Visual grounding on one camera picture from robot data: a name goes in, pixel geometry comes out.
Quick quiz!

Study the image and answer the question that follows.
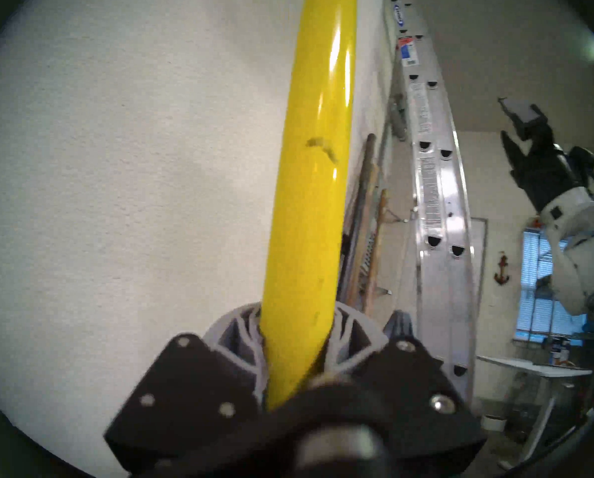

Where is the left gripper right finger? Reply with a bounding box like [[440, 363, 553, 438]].
[[321, 300, 487, 475]]

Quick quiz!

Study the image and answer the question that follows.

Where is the white desk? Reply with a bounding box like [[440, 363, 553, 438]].
[[476, 355, 594, 465]]

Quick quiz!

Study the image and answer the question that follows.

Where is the orange handle with black grip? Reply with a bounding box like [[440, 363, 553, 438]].
[[344, 132, 377, 303]]

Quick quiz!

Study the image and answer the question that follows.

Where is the window with blinds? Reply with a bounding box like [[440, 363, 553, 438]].
[[515, 230, 591, 342]]

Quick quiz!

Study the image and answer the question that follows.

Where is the red anchor wall decor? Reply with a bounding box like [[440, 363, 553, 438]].
[[494, 252, 511, 286]]

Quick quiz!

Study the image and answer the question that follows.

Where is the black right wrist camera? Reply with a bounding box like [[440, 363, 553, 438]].
[[569, 146, 594, 209]]

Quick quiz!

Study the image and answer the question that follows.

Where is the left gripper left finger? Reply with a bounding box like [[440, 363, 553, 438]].
[[104, 303, 269, 475]]

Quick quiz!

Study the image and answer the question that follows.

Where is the aluminium extension ladder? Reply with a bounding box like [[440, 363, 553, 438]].
[[384, 0, 479, 403]]

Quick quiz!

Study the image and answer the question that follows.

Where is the yellow broom with black bristles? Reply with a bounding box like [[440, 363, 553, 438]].
[[260, 0, 358, 413]]

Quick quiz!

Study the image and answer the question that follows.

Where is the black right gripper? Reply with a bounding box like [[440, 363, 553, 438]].
[[497, 98, 585, 212]]

